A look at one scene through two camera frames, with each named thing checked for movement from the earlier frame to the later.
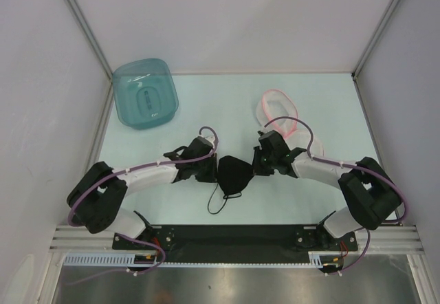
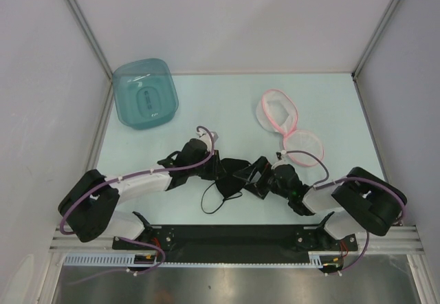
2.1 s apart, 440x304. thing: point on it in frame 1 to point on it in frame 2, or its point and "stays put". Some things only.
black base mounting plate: (235, 243) stays put
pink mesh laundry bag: (276, 111) stays put
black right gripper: (258, 171) to (256, 188)
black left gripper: (212, 176) stays put
